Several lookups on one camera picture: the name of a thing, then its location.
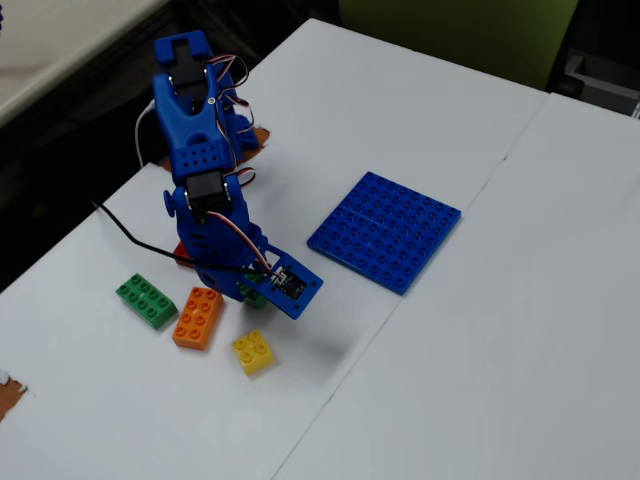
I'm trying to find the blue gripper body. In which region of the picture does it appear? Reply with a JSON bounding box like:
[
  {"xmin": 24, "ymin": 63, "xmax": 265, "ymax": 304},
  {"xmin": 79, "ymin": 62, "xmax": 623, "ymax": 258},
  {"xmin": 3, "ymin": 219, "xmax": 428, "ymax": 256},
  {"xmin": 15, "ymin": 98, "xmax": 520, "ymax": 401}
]
[{"xmin": 172, "ymin": 219, "xmax": 274, "ymax": 275}]

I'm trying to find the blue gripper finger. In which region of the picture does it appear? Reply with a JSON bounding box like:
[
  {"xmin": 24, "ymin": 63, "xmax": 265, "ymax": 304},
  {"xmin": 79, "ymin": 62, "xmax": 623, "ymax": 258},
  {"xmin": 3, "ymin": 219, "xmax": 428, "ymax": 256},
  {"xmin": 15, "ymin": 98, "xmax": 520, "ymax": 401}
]
[{"xmin": 194, "ymin": 266, "xmax": 247, "ymax": 304}]

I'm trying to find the green 2x2 block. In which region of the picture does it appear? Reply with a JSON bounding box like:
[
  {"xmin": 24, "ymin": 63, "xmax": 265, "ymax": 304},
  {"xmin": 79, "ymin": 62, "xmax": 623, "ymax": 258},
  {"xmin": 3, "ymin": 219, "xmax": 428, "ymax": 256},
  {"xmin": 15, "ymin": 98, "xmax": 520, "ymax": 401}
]
[{"xmin": 237, "ymin": 269, "xmax": 269, "ymax": 310}]

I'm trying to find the red 2x2 block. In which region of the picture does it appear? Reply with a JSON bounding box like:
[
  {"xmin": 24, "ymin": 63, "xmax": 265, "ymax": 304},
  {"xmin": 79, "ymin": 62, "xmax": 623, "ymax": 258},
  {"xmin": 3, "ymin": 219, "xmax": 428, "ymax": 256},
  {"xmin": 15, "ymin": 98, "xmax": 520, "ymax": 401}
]
[{"xmin": 173, "ymin": 240, "xmax": 202, "ymax": 269}]

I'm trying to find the orange 2x4 block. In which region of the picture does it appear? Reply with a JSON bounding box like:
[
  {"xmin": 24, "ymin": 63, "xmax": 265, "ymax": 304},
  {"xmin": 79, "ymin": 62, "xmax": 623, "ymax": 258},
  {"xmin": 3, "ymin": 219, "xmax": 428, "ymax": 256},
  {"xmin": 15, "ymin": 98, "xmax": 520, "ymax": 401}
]
[{"xmin": 171, "ymin": 285, "xmax": 225, "ymax": 351}]

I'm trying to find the green 2x4 block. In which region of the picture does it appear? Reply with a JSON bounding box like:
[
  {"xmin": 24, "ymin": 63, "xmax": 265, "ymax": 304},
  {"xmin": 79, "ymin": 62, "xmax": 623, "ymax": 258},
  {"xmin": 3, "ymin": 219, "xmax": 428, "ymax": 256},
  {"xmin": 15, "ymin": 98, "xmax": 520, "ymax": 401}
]
[{"xmin": 115, "ymin": 272, "xmax": 179, "ymax": 331}]

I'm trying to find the yellow 2x2 block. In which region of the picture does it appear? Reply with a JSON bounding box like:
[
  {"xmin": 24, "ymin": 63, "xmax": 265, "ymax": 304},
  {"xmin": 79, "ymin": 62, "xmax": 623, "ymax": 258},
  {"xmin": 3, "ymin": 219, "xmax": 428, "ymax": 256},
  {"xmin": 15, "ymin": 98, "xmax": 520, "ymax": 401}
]
[{"xmin": 230, "ymin": 328, "xmax": 276, "ymax": 377}]

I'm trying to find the blue 8x8 baseplate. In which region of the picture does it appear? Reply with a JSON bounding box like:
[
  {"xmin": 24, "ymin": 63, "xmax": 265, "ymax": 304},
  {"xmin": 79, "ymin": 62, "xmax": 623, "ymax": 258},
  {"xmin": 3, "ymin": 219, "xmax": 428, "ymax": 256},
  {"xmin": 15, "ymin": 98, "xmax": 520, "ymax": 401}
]
[{"xmin": 306, "ymin": 171, "xmax": 462, "ymax": 297}]

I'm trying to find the white side table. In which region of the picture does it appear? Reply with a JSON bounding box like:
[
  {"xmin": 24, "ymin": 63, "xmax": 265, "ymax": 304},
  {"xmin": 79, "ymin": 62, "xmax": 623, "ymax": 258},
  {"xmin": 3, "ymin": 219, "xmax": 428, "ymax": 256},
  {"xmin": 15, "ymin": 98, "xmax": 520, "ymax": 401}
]
[{"xmin": 0, "ymin": 0, "xmax": 172, "ymax": 129}]

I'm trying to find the green office chair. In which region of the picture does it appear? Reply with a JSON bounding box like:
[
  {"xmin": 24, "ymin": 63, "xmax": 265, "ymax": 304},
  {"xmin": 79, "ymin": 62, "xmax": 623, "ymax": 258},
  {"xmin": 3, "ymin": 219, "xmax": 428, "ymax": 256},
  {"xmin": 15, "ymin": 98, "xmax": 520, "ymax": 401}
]
[{"xmin": 338, "ymin": 0, "xmax": 580, "ymax": 93}]

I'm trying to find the grey box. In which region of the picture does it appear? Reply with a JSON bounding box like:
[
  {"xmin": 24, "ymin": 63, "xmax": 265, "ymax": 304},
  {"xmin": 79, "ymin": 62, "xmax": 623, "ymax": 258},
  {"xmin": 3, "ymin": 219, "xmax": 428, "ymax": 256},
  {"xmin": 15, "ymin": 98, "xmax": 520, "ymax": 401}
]
[{"xmin": 562, "ymin": 49, "xmax": 640, "ymax": 120}]

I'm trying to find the red white servo wire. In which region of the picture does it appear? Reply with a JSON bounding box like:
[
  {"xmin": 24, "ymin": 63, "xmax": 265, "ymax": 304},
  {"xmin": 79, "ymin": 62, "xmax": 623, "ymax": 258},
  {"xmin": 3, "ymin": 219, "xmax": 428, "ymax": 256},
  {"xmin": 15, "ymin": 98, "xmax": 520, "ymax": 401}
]
[
  {"xmin": 206, "ymin": 53, "xmax": 252, "ymax": 117},
  {"xmin": 203, "ymin": 211, "xmax": 270, "ymax": 274}
]

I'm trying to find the black camera cable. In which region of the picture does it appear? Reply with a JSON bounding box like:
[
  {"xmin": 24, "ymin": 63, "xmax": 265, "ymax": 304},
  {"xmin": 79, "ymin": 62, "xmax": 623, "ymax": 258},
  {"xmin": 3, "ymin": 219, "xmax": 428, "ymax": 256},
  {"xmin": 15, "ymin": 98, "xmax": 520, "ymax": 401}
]
[{"xmin": 92, "ymin": 200, "xmax": 282, "ymax": 279}]

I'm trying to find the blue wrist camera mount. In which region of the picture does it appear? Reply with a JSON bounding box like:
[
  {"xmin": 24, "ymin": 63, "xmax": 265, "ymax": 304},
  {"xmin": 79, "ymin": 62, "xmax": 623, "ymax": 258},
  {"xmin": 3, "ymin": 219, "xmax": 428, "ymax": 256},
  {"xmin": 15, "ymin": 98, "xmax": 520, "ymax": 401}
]
[{"xmin": 245, "ymin": 244, "xmax": 325, "ymax": 321}]

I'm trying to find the white power cable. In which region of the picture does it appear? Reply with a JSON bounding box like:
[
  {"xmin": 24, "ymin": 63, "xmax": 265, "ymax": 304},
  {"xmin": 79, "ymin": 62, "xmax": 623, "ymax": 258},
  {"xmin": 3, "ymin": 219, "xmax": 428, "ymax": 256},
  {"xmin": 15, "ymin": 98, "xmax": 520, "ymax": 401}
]
[{"xmin": 134, "ymin": 98, "xmax": 158, "ymax": 169}]

